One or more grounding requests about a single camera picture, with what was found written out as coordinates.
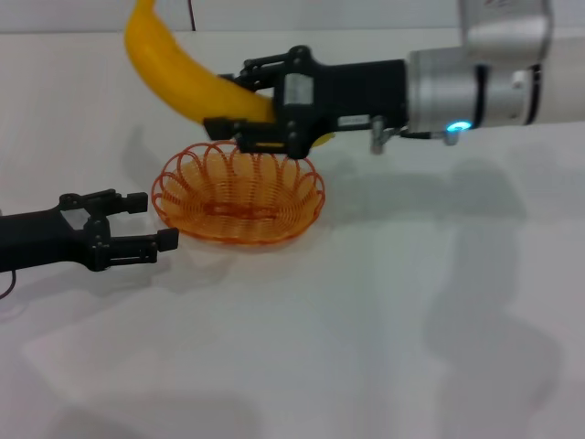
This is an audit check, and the yellow banana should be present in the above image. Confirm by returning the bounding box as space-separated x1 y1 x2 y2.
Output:
123 0 337 150

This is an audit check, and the right gripper cable with plug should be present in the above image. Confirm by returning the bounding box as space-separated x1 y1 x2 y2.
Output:
370 116 452 155

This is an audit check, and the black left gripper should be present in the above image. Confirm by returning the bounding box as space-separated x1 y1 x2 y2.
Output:
0 188 179 274

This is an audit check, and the orange wire basket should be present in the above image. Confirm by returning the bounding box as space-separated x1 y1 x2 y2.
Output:
151 140 326 246

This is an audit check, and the left arm dark cable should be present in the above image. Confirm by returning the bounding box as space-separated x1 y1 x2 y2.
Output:
0 269 18 301

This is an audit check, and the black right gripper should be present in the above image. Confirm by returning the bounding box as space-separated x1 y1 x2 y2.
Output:
203 45 408 159

